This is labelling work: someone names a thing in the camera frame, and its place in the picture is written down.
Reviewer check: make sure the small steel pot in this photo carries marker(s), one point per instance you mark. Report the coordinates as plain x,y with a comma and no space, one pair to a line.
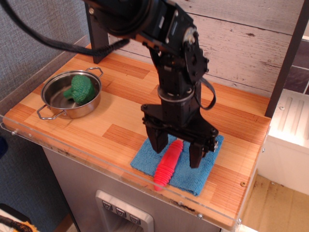
56,105

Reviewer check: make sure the yellow object at corner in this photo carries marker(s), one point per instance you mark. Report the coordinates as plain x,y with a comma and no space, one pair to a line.
26,227

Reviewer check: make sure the dark left vertical post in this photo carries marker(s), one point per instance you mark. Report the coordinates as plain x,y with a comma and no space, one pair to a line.
98,36

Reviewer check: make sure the dark right vertical post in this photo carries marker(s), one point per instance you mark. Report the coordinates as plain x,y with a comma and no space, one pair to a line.
289,58

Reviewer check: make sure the white toy sink unit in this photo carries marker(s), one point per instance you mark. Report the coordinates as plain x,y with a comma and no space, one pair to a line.
285,155

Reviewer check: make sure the dark vertical post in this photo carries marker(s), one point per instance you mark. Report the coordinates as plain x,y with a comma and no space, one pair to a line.
98,36
289,58

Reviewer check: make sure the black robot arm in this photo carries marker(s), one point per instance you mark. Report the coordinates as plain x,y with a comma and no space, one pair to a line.
172,39

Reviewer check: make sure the green toy broccoli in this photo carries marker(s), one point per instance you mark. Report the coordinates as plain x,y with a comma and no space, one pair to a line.
81,91

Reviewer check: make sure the clear acrylic table guard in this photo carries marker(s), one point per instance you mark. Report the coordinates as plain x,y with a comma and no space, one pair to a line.
111,144

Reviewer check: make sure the grey toy fridge cabinet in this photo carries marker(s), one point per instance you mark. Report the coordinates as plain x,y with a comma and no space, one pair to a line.
100,203

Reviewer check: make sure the red handled metal spoon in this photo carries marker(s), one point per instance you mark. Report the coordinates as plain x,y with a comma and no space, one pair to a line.
167,165

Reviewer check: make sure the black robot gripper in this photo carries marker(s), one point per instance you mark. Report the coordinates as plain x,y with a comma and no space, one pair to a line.
182,120

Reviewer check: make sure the blue cloth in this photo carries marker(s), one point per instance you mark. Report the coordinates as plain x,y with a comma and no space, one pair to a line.
184,177

